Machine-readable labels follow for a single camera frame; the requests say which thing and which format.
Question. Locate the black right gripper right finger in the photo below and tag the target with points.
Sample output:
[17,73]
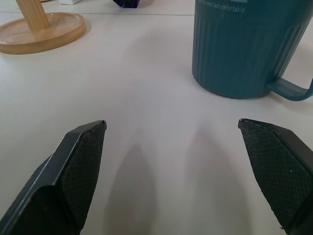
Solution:
[276,166]

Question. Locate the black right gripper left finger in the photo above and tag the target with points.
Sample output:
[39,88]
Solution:
[73,166]

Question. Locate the teal ribbed plastic mug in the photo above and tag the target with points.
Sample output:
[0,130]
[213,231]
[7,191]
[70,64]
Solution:
[239,49]

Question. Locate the wooden mug stand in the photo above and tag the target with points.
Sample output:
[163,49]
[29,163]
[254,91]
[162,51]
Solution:
[36,29]

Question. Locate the white box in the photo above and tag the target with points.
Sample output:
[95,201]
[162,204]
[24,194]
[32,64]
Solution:
[69,2]

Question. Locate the dark blue object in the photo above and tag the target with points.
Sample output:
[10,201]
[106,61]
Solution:
[127,3]

